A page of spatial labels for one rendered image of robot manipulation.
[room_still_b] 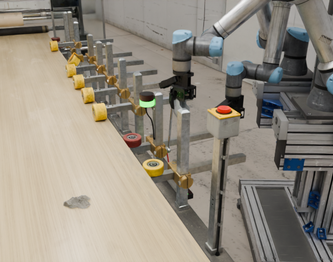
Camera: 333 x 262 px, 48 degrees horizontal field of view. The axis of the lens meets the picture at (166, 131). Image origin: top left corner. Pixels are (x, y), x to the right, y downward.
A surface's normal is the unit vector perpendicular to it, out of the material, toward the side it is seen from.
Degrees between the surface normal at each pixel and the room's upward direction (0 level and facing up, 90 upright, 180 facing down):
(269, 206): 0
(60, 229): 0
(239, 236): 0
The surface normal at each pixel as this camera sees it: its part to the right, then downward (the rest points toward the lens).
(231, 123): 0.40, 0.40
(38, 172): 0.00, -0.90
